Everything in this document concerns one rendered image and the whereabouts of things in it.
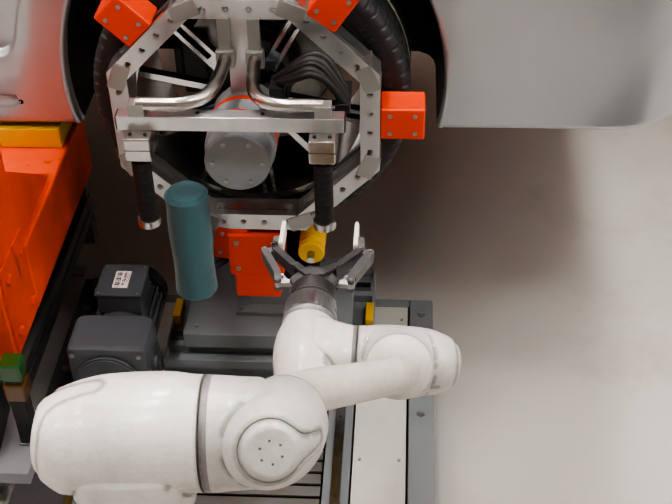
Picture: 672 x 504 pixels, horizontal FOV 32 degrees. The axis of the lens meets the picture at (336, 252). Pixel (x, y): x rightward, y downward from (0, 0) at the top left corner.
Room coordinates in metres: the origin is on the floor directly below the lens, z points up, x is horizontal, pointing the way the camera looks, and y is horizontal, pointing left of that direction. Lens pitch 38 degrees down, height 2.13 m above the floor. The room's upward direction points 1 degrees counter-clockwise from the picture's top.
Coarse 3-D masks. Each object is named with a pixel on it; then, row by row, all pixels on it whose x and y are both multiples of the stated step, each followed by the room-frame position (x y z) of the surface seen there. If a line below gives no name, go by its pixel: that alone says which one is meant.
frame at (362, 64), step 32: (192, 0) 2.04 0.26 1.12; (224, 0) 2.04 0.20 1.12; (256, 0) 2.03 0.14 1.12; (288, 0) 2.03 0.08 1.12; (160, 32) 2.05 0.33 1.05; (320, 32) 2.03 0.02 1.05; (128, 64) 2.07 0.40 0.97; (352, 64) 2.02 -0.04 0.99; (128, 96) 2.05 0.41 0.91; (160, 160) 2.10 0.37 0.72; (352, 160) 2.06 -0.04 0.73; (160, 192) 2.05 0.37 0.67; (352, 192) 2.02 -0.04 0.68; (224, 224) 2.04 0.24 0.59; (256, 224) 2.04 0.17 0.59; (288, 224) 2.03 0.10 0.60
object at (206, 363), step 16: (368, 272) 2.39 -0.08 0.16; (368, 288) 2.31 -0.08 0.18; (176, 304) 2.26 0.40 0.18; (368, 304) 2.24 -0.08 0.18; (176, 320) 2.22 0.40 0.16; (368, 320) 2.18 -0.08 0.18; (176, 336) 2.14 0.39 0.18; (176, 352) 2.12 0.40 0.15; (192, 352) 2.12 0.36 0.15; (208, 352) 2.12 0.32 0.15; (224, 352) 2.12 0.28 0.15; (240, 352) 2.11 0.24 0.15; (256, 352) 2.11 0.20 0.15; (272, 352) 2.11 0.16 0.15; (176, 368) 2.07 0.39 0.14; (192, 368) 2.07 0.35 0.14; (208, 368) 2.07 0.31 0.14; (224, 368) 2.06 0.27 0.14; (240, 368) 2.06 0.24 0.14; (256, 368) 2.06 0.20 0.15; (272, 368) 2.06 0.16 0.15
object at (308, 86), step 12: (204, 24) 2.30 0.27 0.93; (264, 24) 2.29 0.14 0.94; (276, 24) 2.29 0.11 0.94; (216, 36) 2.30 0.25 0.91; (264, 36) 2.26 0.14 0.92; (300, 36) 2.29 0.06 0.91; (264, 48) 2.25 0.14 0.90; (300, 48) 2.29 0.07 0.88; (312, 48) 2.28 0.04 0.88; (288, 60) 2.24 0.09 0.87; (264, 84) 2.25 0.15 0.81; (300, 84) 2.29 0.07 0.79; (312, 84) 2.29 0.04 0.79
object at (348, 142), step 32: (192, 32) 2.15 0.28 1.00; (160, 64) 2.36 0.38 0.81; (160, 96) 2.28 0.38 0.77; (288, 96) 2.14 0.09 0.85; (352, 128) 2.19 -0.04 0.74; (192, 160) 2.18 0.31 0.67; (288, 160) 2.24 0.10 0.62; (224, 192) 2.13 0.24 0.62; (256, 192) 2.13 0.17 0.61; (288, 192) 2.12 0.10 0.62
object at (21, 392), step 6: (24, 378) 1.57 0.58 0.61; (24, 384) 1.55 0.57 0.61; (30, 384) 1.58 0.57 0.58; (6, 390) 1.54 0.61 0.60; (12, 390) 1.54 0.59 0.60; (18, 390) 1.54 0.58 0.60; (24, 390) 1.55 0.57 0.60; (30, 390) 1.57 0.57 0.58; (6, 396) 1.54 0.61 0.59; (12, 396) 1.54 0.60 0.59; (18, 396) 1.54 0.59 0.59; (24, 396) 1.54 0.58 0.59
